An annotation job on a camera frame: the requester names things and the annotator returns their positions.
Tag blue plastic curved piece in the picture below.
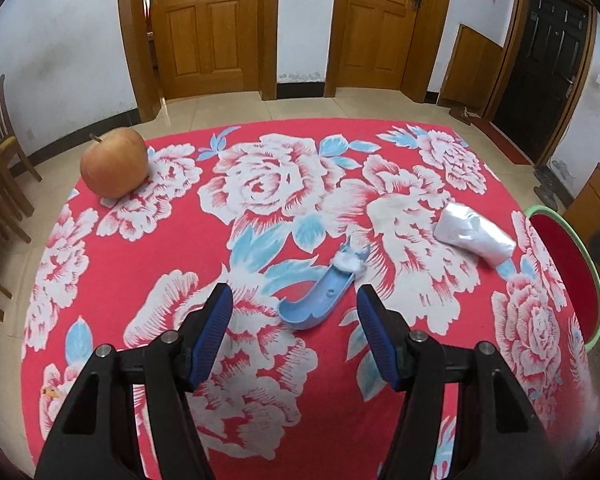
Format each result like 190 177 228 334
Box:
278 240 370 330

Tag red green-rimmed trash basin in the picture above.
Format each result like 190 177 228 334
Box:
526 205 600 352

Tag wooden sideboard cabinet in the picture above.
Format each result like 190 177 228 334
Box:
561 162 600 261

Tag grey slippers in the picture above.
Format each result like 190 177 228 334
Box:
533 165 560 211

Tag red door mat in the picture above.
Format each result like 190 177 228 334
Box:
470 116 533 166

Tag white plastic bag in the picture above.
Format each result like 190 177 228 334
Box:
434 202 516 268

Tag brown shoe by door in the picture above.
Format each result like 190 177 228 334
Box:
449 105 471 125

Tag dark entrance door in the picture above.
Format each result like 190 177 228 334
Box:
483 0 597 166

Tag red floral tablecloth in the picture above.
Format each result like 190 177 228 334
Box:
21 119 600 479

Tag far wooden chair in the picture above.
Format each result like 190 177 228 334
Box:
0 74 42 218

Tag middle wooden door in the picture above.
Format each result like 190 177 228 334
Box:
324 0 450 103

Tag wooden door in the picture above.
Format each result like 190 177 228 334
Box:
324 0 450 103
118 0 278 122

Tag left wooden door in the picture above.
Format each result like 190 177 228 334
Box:
118 0 278 122

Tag wooden wall cabinet panel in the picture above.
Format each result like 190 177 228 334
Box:
437 24 503 112

